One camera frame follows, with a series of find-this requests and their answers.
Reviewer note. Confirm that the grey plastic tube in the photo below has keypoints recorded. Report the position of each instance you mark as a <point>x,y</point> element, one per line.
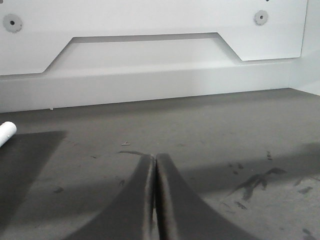
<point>7,130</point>

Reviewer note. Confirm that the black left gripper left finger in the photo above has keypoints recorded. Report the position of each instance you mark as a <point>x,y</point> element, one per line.
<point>130,215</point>

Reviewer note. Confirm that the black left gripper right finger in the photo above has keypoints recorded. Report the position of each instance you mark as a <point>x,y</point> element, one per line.
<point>182,214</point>

